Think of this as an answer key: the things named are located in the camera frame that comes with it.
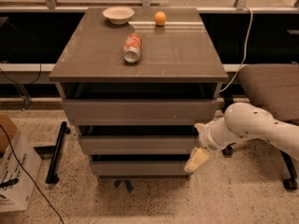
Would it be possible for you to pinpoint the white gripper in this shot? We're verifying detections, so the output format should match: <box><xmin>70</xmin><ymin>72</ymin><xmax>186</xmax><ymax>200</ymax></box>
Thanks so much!
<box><xmin>184</xmin><ymin>121</ymin><xmax>226</xmax><ymax>173</ymax></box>

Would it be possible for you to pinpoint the grey drawer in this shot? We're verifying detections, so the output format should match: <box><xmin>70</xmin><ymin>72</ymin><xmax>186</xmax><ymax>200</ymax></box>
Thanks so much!
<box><xmin>90</xmin><ymin>161</ymin><xmax>188</xmax><ymax>176</ymax></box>
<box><xmin>79</xmin><ymin>136</ymin><xmax>199</xmax><ymax>155</ymax></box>
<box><xmin>62</xmin><ymin>99</ymin><xmax>218</xmax><ymax>126</ymax></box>

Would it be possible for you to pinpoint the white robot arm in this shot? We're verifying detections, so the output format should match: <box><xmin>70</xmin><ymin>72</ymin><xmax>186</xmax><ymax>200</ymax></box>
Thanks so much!
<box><xmin>184</xmin><ymin>103</ymin><xmax>299</xmax><ymax>173</ymax></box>

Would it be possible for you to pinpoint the grey drawer cabinet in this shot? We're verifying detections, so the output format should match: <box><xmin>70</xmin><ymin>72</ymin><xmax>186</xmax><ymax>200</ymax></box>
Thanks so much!
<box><xmin>50</xmin><ymin>8</ymin><xmax>227</xmax><ymax>179</ymax></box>

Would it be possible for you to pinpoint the grey bottom drawer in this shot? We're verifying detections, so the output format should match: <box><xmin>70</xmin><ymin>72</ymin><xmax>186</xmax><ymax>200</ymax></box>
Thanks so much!
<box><xmin>90</xmin><ymin>161</ymin><xmax>188</xmax><ymax>176</ymax></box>

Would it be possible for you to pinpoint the grey top drawer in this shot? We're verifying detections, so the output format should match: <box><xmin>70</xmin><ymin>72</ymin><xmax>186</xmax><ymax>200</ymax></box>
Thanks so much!
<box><xmin>62</xmin><ymin>99</ymin><xmax>218</xmax><ymax>126</ymax></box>

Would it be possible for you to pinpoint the grey office chair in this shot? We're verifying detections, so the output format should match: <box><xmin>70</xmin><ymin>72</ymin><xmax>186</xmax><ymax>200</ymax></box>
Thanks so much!
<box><xmin>221</xmin><ymin>64</ymin><xmax>299</xmax><ymax>190</ymax></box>

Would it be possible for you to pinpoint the orange soda can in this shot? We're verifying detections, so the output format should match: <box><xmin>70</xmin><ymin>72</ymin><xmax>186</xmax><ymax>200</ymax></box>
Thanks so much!
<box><xmin>123</xmin><ymin>34</ymin><xmax>142</xmax><ymax>63</ymax></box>

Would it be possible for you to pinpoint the orange fruit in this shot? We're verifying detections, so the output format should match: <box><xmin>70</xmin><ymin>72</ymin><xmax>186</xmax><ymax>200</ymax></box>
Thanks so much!
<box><xmin>154</xmin><ymin>11</ymin><xmax>166</xmax><ymax>26</ymax></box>

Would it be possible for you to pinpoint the white bowl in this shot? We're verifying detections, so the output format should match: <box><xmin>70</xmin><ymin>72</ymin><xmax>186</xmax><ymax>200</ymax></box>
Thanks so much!
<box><xmin>103</xmin><ymin>7</ymin><xmax>135</xmax><ymax>25</ymax></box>

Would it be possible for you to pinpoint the black metal bar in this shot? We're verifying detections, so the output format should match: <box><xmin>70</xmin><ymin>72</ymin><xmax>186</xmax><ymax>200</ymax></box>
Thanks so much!
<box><xmin>46</xmin><ymin>121</ymin><xmax>71</xmax><ymax>184</ymax></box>

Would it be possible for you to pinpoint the white cardboard box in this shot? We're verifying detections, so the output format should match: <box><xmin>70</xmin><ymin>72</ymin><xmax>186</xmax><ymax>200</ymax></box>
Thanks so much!
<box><xmin>0</xmin><ymin>131</ymin><xmax>42</xmax><ymax>213</ymax></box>

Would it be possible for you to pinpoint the brown cardboard box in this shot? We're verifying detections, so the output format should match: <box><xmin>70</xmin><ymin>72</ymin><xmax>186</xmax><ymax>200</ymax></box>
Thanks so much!
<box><xmin>0</xmin><ymin>114</ymin><xmax>18</xmax><ymax>154</ymax></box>

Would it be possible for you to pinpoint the white cable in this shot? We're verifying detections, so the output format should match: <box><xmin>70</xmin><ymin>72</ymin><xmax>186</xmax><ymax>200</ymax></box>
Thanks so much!
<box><xmin>219</xmin><ymin>7</ymin><xmax>254</xmax><ymax>94</ymax></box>

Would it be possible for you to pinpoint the black cable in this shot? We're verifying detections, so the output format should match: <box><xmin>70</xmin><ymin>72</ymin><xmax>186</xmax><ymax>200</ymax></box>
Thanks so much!
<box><xmin>0</xmin><ymin>125</ymin><xmax>65</xmax><ymax>224</ymax></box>

